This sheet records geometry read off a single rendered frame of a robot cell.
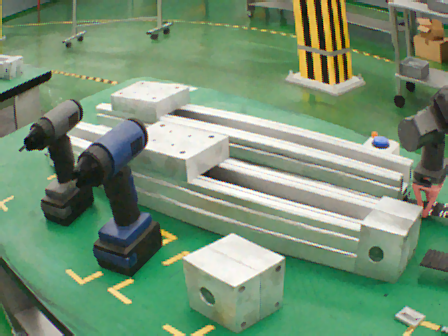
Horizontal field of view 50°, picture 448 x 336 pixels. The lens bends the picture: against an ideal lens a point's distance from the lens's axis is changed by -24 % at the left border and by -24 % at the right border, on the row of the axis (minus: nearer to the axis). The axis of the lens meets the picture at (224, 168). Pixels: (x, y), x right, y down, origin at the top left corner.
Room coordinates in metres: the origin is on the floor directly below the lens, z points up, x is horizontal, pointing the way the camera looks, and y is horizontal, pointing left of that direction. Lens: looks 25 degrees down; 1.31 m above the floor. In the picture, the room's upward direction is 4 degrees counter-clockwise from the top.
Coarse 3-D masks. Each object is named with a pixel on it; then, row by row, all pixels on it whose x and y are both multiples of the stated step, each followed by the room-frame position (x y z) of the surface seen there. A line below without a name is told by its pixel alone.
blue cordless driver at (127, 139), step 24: (96, 144) 0.78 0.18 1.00; (120, 144) 0.79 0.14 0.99; (144, 144) 0.85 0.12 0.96; (96, 168) 0.73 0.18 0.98; (120, 168) 0.78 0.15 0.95; (120, 192) 0.79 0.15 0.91; (120, 216) 0.79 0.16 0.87; (144, 216) 0.83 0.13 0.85; (96, 240) 0.78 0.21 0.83; (120, 240) 0.76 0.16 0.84; (144, 240) 0.79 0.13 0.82; (120, 264) 0.74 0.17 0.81
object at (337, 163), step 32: (224, 128) 1.13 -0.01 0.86; (256, 128) 1.15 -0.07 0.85; (288, 128) 1.11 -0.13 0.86; (256, 160) 1.06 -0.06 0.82; (288, 160) 1.01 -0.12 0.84; (320, 160) 0.97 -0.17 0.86; (352, 160) 0.95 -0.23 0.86; (384, 160) 0.95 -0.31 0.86; (352, 192) 0.92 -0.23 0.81; (384, 192) 0.87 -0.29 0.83
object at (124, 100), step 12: (144, 84) 1.36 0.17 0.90; (156, 84) 1.34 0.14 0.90; (168, 84) 1.33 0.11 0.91; (120, 96) 1.29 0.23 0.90; (132, 96) 1.27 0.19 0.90; (144, 96) 1.26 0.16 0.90; (156, 96) 1.25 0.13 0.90; (168, 96) 1.24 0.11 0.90; (180, 96) 1.27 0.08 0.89; (120, 108) 1.29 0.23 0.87; (132, 108) 1.26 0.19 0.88; (144, 108) 1.23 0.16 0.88; (156, 108) 1.21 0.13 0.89; (168, 108) 1.24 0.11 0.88
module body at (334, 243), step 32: (96, 128) 1.20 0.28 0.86; (224, 160) 0.98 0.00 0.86; (160, 192) 0.95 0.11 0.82; (192, 192) 0.92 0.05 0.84; (224, 192) 0.87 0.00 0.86; (256, 192) 0.85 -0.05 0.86; (288, 192) 0.88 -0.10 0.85; (320, 192) 0.84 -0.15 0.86; (192, 224) 0.91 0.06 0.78; (224, 224) 0.87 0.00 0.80; (256, 224) 0.83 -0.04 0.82; (288, 224) 0.79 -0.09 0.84; (320, 224) 0.75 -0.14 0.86; (352, 224) 0.72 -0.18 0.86; (320, 256) 0.75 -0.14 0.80; (352, 256) 0.71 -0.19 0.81
